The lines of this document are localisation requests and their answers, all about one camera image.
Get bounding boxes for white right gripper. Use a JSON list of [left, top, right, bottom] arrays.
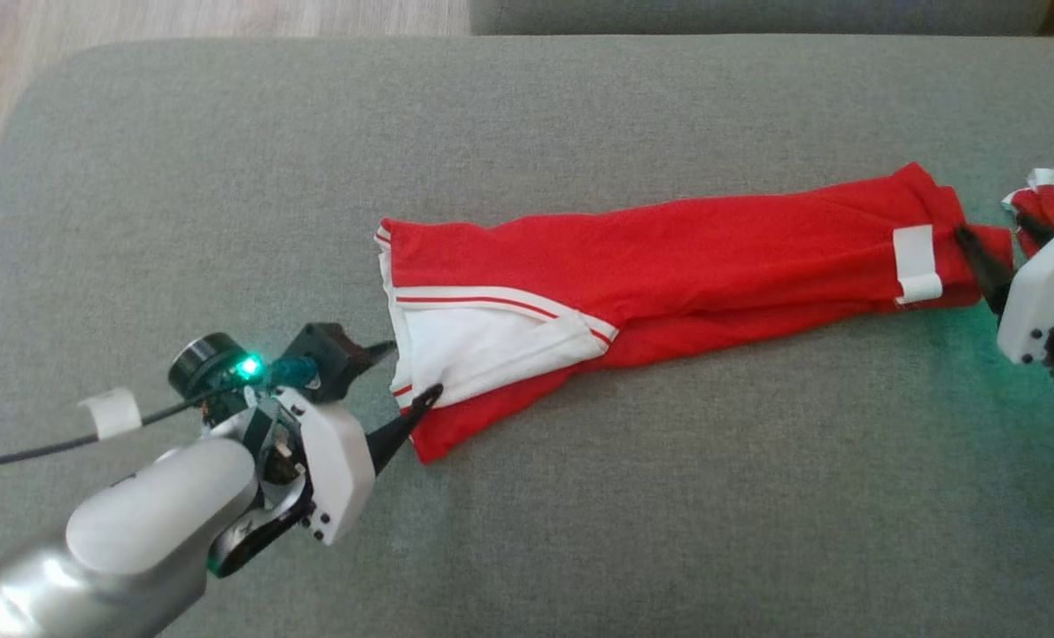
[[953, 214, 1054, 367]]

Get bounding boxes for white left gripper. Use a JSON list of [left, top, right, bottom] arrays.
[[276, 340, 445, 547]]

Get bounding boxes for red white basketball jersey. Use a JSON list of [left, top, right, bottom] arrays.
[[373, 161, 1054, 465]]

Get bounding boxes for large grey sofa cushion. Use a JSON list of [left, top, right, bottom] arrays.
[[0, 35, 1054, 638]]

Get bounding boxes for grey sofa seat cushion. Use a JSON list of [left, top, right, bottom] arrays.
[[469, 0, 1052, 38]]

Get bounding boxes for white cable tape tab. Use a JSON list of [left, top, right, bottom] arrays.
[[78, 386, 143, 441]]

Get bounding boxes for black cable with teal plug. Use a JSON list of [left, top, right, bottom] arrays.
[[0, 354, 315, 476]]

